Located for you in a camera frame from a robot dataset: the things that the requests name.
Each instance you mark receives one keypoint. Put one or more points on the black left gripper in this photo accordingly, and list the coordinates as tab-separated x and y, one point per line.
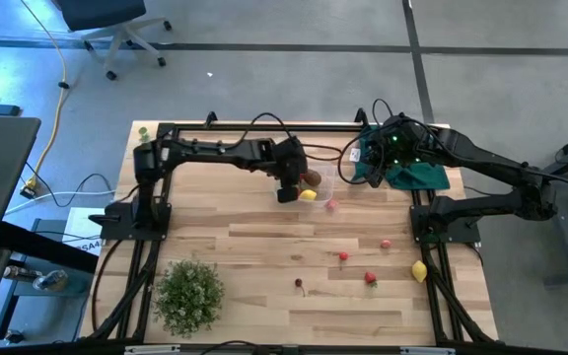
289	160

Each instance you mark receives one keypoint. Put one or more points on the black aluminium table frame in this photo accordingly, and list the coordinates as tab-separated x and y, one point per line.
323	127

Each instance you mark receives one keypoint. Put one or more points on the dark green cloth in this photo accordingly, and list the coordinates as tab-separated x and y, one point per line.
419	177

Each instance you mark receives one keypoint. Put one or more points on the dark office chair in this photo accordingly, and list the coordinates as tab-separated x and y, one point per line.
101	10

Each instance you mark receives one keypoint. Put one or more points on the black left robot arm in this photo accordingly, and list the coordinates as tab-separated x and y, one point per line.
205	150

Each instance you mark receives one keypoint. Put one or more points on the brown toy kiwi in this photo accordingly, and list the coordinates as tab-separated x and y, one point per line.
313	178

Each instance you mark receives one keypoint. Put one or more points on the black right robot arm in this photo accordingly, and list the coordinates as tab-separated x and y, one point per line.
486	165

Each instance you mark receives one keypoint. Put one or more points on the green potted plant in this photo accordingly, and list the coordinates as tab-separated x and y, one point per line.
188	298

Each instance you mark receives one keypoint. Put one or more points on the bright red toy cherry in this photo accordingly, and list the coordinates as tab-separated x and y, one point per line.
343	256

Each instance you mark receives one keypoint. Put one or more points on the yellow toy lemon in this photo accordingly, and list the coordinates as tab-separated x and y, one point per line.
308	195
419	271

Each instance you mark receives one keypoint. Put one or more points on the small green plant sprig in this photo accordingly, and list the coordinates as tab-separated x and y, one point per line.
143	133

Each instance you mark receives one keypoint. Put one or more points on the small pink toy fruit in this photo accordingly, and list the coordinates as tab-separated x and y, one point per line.
385	243

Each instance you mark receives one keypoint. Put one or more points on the white paper sign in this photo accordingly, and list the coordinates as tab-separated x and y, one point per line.
79	227

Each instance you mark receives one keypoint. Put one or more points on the clear plastic container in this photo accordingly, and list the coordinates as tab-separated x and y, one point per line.
327	172

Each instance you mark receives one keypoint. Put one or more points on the dark red toy cherry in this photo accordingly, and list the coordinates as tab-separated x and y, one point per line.
298	282

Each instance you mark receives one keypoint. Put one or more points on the red toy strawberry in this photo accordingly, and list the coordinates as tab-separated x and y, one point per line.
370	277

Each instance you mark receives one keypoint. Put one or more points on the pink toy peach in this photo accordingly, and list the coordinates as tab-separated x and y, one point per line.
332	205

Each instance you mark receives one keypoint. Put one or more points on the white paper label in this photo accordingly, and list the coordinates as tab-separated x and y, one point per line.
355	155

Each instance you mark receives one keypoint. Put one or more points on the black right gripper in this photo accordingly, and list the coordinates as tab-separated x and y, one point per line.
402	145

